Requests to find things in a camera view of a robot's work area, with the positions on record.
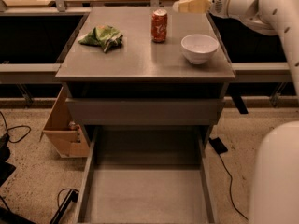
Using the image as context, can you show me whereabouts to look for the red coke can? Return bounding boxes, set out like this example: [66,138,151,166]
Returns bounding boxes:
[151,8,168,43]

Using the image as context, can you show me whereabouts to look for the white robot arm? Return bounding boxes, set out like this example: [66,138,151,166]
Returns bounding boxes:
[173,0,299,224]

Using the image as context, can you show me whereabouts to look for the grey drawer cabinet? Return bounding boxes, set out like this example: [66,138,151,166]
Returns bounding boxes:
[56,7,235,141]

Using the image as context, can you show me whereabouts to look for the closed grey top drawer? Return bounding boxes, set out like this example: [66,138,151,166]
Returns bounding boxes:
[66,98,224,126]

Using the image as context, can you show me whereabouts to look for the open grey middle drawer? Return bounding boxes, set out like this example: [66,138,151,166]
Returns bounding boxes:
[74,127,219,224]

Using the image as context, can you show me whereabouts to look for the white bowl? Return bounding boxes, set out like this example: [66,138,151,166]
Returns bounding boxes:
[181,35,220,64]

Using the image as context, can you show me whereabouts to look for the green chip bag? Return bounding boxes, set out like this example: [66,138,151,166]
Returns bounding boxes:
[78,25,123,53]

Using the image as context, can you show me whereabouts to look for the cardboard box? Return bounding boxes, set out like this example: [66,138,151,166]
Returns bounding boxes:
[43,88,90,158]

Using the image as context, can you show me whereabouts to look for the black power adapter with cable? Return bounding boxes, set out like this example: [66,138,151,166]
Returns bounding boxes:
[208,136,250,222]

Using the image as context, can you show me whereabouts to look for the black cable left floor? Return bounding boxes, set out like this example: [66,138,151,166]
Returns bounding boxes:
[0,110,32,145]

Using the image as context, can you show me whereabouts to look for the black stand with cable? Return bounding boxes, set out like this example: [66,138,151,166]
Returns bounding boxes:
[50,188,79,224]

